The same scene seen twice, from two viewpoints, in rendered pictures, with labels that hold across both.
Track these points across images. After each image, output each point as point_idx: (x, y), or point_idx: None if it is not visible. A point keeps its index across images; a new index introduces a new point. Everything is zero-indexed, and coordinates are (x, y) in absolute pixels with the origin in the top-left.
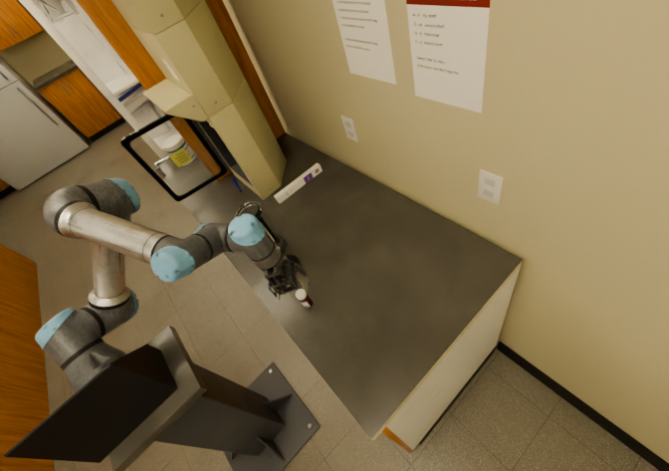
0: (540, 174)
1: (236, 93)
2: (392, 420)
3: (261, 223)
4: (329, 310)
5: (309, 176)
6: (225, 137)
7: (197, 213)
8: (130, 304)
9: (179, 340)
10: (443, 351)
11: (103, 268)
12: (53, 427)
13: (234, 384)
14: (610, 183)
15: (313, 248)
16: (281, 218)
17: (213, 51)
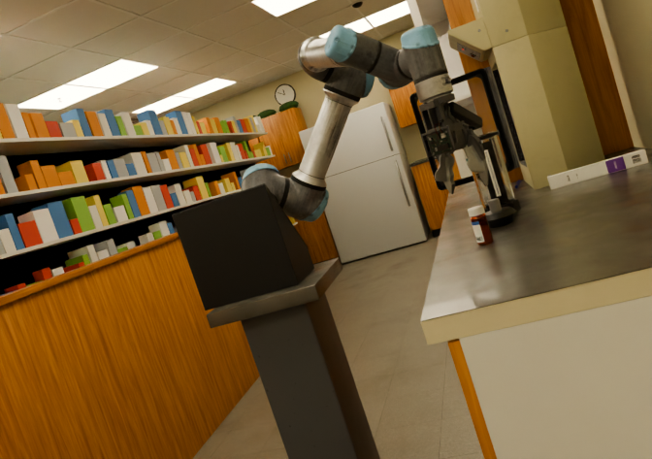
0: None
1: (540, 30)
2: (476, 344)
3: (439, 40)
4: (505, 245)
5: (617, 163)
6: (505, 77)
7: (451, 204)
8: (318, 199)
9: (336, 271)
10: (632, 270)
11: (315, 136)
12: (204, 217)
13: (368, 429)
14: None
15: (548, 212)
16: (538, 197)
17: None
